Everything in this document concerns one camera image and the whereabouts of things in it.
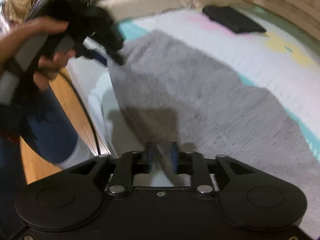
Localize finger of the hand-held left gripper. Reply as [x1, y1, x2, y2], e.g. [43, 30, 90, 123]
[104, 40, 125, 66]
[75, 36, 108, 67]

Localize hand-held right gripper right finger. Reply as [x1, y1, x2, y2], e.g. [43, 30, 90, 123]
[168, 142, 254, 197]

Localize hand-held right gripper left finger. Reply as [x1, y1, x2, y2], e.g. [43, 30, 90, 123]
[67, 142, 157, 197]

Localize grey pants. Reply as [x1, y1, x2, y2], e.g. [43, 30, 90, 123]
[108, 29, 320, 198]

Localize person's left hand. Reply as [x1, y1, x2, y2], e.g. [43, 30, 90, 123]
[0, 17, 76, 91]

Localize person's leg in blue jeans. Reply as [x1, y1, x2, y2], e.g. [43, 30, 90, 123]
[0, 86, 78, 170]

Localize black folded cloth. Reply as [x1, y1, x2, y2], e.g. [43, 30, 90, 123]
[202, 5, 267, 34]

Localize pastel printed bed sheet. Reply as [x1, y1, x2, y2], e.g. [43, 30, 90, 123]
[67, 5, 320, 161]

